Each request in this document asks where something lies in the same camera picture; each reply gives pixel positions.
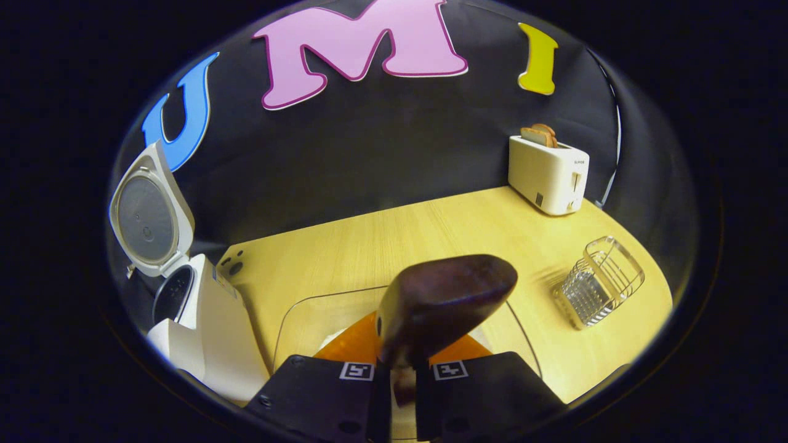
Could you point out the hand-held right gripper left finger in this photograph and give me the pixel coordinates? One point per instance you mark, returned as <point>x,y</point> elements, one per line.
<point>320,394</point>

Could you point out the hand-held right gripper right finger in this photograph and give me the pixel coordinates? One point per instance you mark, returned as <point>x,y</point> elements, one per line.
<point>480,394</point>

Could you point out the brown wooden spoon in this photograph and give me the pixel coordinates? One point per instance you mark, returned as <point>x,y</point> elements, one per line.
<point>443,301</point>

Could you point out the white rice cooker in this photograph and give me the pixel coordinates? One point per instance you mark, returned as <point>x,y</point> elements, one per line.
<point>209,344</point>

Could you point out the clear plastic container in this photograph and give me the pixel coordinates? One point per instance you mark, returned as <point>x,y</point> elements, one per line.
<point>308,326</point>

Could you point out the white toaster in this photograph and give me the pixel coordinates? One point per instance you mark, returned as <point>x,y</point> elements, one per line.
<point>542,178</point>

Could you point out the black backdrop cloth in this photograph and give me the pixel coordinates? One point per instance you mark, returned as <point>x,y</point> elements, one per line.
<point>369,172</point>

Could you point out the brown toast slice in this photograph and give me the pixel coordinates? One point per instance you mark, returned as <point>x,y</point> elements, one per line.
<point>546,128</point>
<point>533,136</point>

